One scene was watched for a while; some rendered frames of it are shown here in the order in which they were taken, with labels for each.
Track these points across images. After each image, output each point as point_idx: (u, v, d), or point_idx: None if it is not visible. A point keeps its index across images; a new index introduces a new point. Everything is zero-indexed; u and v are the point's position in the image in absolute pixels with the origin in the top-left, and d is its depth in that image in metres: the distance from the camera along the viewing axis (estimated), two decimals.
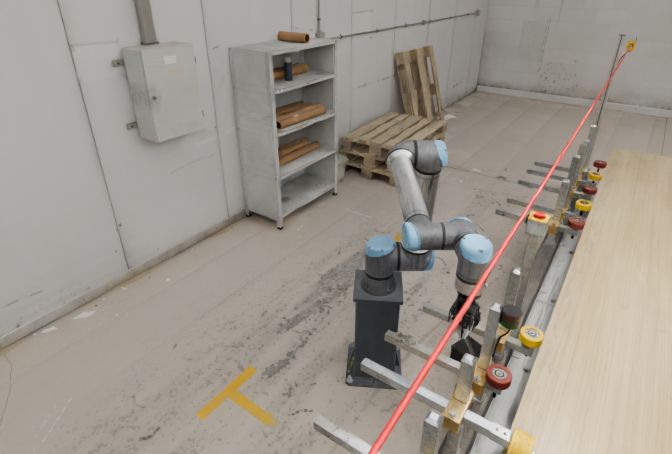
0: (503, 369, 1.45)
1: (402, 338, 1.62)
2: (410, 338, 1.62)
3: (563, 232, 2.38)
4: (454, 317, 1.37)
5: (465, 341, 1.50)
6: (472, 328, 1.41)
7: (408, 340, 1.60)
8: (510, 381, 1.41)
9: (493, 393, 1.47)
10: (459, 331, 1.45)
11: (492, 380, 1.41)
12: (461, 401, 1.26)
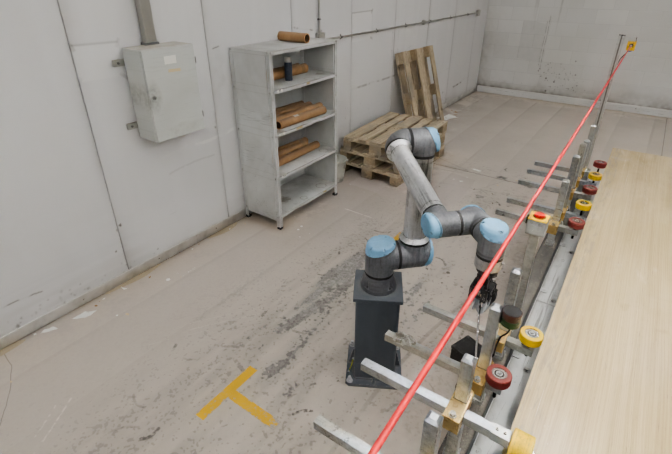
0: (503, 369, 1.45)
1: (402, 338, 1.62)
2: (410, 338, 1.62)
3: (563, 232, 2.38)
4: None
5: (477, 325, 1.60)
6: (489, 304, 1.57)
7: (408, 340, 1.60)
8: (510, 381, 1.41)
9: (493, 393, 1.47)
10: (477, 307, 1.61)
11: (492, 380, 1.41)
12: (461, 401, 1.26)
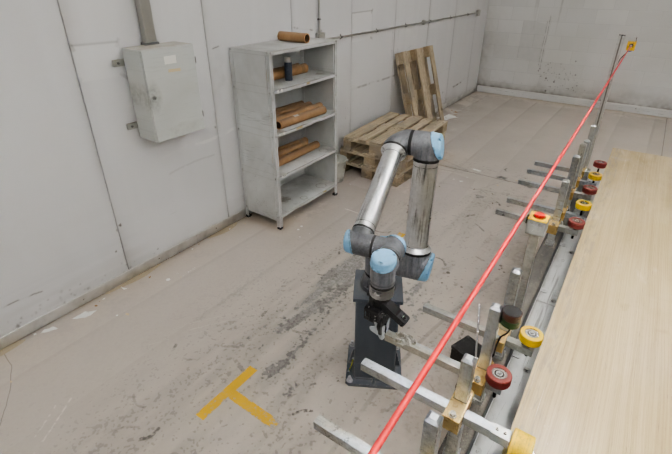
0: (503, 369, 1.45)
1: (402, 338, 1.62)
2: (410, 338, 1.62)
3: (563, 232, 2.38)
4: None
5: (477, 325, 1.60)
6: (378, 332, 1.64)
7: (408, 340, 1.60)
8: (510, 381, 1.41)
9: (493, 393, 1.47)
10: None
11: (492, 380, 1.41)
12: (461, 401, 1.26)
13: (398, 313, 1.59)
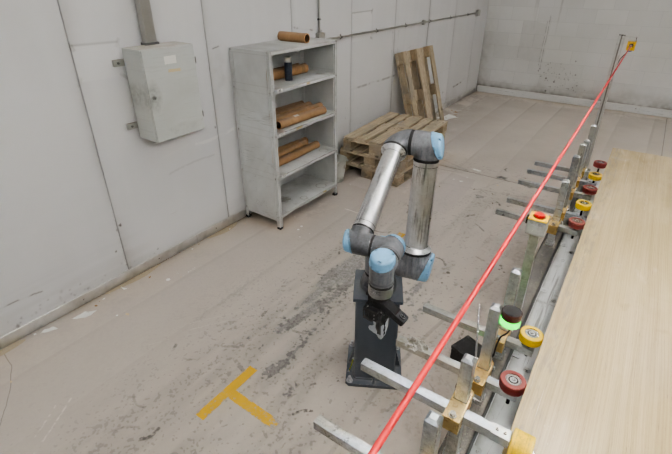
0: (517, 375, 1.42)
1: (414, 344, 1.59)
2: (422, 343, 1.60)
3: (563, 232, 2.38)
4: None
5: (477, 325, 1.60)
6: (377, 331, 1.65)
7: (420, 346, 1.58)
8: (524, 388, 1.38)
9: (507, 399, 1.45)
10: None
11: (506, 387, 1.39)
12: (461, 401, 1.26)
13: (397, 312, 1.59)
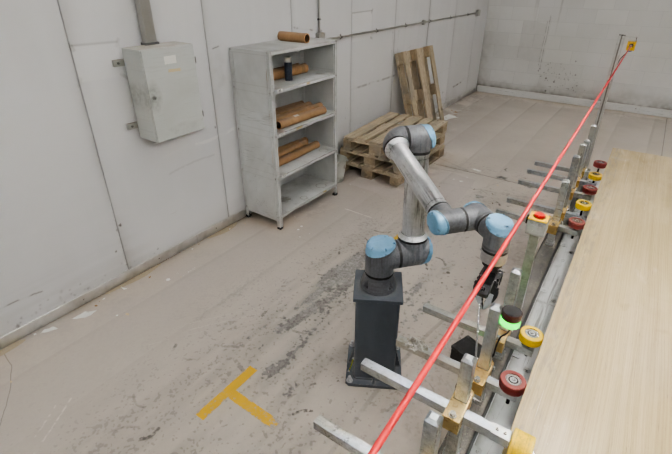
0: (517, 375, 1.42)
1: (414, 344, 1.59)
2: (422, 343, 1.60)
3: (563, 232, 2.38)
4: None
5: (477, 325, 1.60)
6: None
7: (420, 346, 1.58)
8: (524, 388, 1.38)
9: (507, 399, 1.45)
10: (486, 304, 1.65)
11: (506, 387, 1.39)
12: (461, 401, 1.26)
13: (483, 283, 1.54)
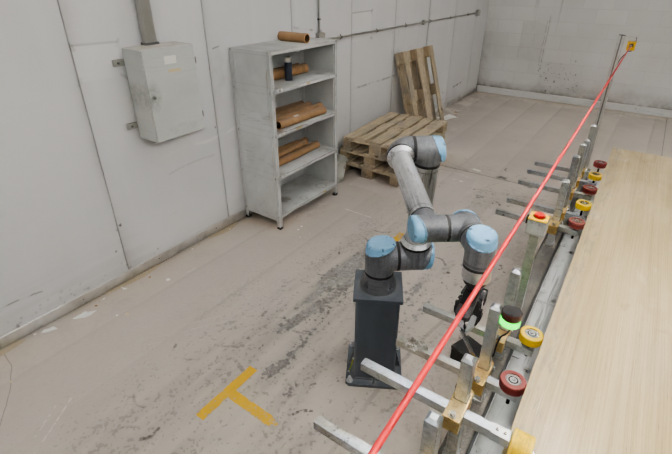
0: (517, 375, 1.42)
1: (414, 344, 1.59)
2: (422, 343, 1.60)
3: (563, 232, 2.38)
4: None
5: (465, 343, 1.49)
6: None
7: (420, 346, 1.58)
8: (524, 388, 1.38)
9: (507, 399, 1.45)
10: (468, 326, 1.46)
11: (506, 387, 1.39)
12: (461, 401, 1.26)
13: (464, 304, 1.35)
